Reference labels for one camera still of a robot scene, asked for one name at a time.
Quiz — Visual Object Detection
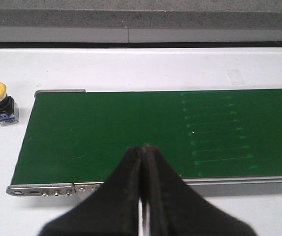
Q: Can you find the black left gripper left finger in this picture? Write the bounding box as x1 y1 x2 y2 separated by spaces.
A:
39 146 142 236

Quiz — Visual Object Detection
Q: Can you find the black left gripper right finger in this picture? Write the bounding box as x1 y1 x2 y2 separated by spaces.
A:
142 146 256 236

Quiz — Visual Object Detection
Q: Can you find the grey stone countertop left slab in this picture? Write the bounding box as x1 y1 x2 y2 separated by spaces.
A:
0 0 282 30

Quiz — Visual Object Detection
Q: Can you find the aluminium conveyor frame rail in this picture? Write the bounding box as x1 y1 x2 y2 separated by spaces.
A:
5 88 282 200

